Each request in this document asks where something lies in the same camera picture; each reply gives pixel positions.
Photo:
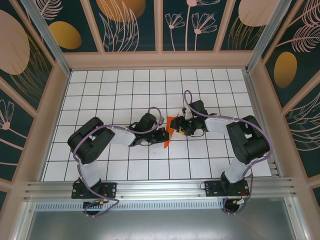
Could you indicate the orange paper sheet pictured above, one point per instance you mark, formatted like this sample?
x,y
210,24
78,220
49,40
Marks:
x,y
171,123

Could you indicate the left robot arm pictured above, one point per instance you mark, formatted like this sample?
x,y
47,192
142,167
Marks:
x,y
122,137

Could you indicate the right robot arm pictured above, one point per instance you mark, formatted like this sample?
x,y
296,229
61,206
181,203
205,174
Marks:
x,y
217,125

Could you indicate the grey metal sheet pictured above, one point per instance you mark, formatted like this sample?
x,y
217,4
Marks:
x,y
160,225

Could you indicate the dark panel with pink flowers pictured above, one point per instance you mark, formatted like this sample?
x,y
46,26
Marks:
x,y
187,37

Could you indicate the dark panel with feather and oval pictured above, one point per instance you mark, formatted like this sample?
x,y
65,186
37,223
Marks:
x,y
285,70

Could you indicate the dark panel with gold fern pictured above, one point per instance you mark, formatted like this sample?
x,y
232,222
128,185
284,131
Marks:
x,y
250,12

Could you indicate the dark panel with feather outline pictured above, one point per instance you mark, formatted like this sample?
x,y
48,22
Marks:
x,y
305,130

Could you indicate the dark panel with leaf outline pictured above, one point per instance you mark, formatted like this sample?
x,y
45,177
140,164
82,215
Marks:
x,y
120,15

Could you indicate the dark panel with orange oval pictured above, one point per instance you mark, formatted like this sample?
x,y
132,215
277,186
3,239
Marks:
x,y
65,35

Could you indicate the dark panel with single flower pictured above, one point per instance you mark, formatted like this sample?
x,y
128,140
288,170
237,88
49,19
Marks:
x,y
10,140

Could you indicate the dark panel with peach circle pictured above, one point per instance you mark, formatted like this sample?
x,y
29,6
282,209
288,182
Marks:
x,y
15,50

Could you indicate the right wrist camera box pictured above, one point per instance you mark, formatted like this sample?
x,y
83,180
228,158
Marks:
x,y
188,113

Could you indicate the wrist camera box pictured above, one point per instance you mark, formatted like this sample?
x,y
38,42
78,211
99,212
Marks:
x,y
161,119
188,113

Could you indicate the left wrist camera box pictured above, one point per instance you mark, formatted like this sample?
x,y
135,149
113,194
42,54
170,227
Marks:
x,y
161,119

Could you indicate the long aluminium base rail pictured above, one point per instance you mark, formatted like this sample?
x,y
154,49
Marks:
x,y
160,187

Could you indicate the aluminium side rail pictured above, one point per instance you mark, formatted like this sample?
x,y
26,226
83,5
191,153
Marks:
x,y
262,105

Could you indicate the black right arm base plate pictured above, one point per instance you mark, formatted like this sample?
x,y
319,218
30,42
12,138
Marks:
x,y
212,188

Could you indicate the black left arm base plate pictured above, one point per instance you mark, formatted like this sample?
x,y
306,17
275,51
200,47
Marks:
x,y
110,190

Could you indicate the aluminium corner post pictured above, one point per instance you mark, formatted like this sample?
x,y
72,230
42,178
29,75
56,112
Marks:
x,y
267,32
47,40

